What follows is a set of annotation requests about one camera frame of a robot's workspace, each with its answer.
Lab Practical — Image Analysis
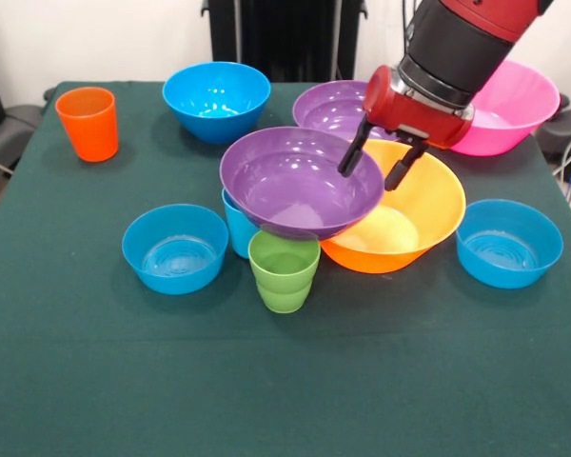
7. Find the black rounded equipment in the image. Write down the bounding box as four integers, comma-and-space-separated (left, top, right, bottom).
535, 93, 571, 164

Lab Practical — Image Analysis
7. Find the orange plastic cup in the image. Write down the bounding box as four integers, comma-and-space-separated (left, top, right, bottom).
54, 86, 120, 164

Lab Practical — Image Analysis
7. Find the orange plastic bowl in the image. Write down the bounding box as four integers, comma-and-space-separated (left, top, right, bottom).
319, 138, 467, 275

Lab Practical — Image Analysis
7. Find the light blue plastic cup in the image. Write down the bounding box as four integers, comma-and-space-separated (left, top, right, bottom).
221, 188, 264, 261

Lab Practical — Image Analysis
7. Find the black wall cable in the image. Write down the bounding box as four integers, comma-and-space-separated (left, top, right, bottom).
401, 0, 413, 49

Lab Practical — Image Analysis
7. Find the shallow blue plastic bowl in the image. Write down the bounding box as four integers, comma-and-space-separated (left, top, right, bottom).
455, 198, 564, 290
121, 203, 230, 296

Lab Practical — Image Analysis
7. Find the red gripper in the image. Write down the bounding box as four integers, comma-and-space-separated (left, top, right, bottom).
337, 65, 476, 192

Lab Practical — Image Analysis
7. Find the green plastic cup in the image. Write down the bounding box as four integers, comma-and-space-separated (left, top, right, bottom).
246, 230, 322, 314

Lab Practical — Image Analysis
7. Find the dark green tablecloth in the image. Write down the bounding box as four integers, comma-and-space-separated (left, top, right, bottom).
0, 80, 571, 457

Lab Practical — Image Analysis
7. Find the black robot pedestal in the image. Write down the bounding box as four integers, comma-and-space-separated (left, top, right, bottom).
202, 0, 368, 82

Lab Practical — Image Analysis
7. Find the purple plastic bowl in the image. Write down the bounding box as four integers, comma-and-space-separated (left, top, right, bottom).
292, 79, 396, 143
219, 126, 385, 242

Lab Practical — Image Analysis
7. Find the pink plastic bowl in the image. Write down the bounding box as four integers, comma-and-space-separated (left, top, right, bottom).
449, 59, 561, 158

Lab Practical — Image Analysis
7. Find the deep blue plastic bowl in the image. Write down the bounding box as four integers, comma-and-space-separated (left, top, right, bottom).
162, 61, 272, 146

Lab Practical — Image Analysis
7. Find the grey cable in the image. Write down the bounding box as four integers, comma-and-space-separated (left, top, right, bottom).
370, 62, 401, 83

